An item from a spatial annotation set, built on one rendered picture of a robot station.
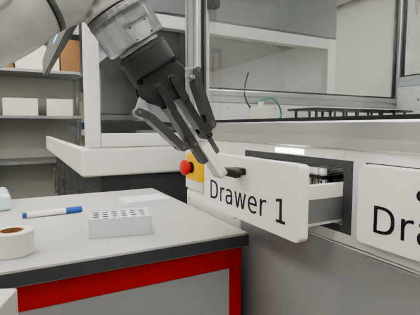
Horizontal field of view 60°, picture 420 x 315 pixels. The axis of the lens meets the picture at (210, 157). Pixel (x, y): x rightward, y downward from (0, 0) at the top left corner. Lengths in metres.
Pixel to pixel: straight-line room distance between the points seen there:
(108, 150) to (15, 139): 3.37
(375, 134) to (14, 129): 4.37
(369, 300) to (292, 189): 0.20
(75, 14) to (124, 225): 0.42
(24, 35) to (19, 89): 4.20
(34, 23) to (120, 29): 0.10
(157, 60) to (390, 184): 0.35
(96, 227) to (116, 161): 0.63
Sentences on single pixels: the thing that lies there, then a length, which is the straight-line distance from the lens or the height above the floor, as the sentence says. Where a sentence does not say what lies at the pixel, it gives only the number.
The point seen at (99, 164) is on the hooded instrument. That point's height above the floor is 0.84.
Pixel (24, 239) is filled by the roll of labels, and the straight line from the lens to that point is 0.71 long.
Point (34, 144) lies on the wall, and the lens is 4.69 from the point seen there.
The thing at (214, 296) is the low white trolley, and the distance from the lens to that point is 0.80.
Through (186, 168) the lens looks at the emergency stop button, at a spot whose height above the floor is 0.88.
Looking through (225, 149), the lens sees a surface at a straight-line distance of 0.88.
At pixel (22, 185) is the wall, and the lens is 4.73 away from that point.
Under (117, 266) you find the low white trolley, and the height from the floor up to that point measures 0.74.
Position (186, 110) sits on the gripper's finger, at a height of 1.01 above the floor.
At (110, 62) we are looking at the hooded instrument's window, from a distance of 1.40.
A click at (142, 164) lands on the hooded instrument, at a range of 1.39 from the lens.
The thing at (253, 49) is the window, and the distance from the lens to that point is 0.82.
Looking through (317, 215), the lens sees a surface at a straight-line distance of 0.57.
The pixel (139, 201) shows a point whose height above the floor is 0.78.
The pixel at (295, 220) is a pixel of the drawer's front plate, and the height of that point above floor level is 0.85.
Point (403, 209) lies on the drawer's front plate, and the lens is 0.52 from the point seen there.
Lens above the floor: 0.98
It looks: 5 degrees down
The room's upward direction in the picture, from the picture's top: straight up
